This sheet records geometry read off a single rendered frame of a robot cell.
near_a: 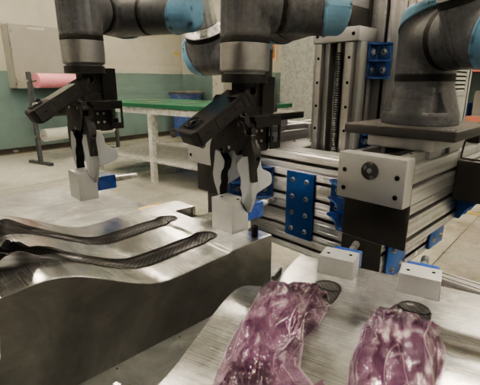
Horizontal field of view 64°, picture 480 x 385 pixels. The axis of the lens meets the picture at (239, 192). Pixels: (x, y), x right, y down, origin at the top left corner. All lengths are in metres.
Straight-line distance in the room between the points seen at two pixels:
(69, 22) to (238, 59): 0.32
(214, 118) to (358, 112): 0.57
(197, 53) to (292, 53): 5.42
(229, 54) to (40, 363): 0.45
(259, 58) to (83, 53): 0.32
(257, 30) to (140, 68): 7.73
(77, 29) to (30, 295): 0.48
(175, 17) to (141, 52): 7.58
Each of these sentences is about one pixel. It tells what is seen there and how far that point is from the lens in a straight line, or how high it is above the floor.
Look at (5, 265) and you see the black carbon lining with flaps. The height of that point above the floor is 0.94.
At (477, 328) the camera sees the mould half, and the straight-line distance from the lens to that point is 0.53.
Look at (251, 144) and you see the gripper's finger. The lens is 0.57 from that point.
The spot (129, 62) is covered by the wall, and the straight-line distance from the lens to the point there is 8.17.
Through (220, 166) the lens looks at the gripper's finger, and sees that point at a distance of 0.63.
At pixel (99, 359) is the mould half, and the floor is 0.82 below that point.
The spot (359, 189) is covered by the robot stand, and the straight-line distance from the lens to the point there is 0.77.
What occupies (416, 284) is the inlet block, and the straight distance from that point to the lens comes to 0.56.
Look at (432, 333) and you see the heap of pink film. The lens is 0.39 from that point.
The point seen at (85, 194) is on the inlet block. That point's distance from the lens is 0.79.
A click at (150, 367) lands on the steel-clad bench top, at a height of 0.80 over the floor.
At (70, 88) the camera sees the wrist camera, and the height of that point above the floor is 1.11.
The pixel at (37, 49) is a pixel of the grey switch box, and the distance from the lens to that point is 7.08.
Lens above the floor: 1.12
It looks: 16 degrees down
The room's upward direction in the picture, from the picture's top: straight up
